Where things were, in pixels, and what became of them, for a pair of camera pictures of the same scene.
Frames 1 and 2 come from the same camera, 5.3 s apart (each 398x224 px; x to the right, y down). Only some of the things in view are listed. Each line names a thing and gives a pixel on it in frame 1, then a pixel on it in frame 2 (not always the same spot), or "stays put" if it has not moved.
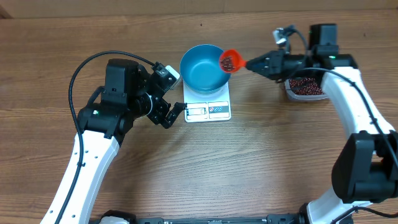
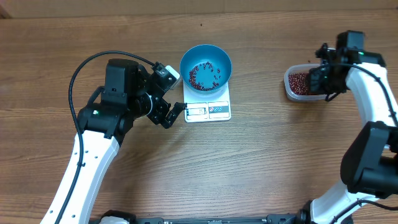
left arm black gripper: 158,117 stays put
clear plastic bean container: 291,94 stays put
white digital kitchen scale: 207,107 stays put
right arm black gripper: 275,70 to 318,88
